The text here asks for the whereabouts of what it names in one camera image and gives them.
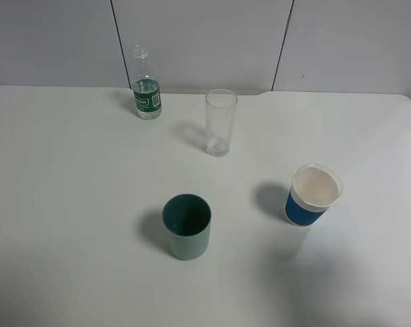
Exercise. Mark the clear bottle with green label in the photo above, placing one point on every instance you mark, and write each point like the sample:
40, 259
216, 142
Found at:
146, 88

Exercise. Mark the green plastic cup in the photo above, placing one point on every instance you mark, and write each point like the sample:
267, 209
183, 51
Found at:
187, 219

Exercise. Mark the white cup with blue sleeve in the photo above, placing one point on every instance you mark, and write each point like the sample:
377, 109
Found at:
314, 189

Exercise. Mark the tall clear drinking glass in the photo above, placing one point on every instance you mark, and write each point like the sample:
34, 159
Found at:
221, 105

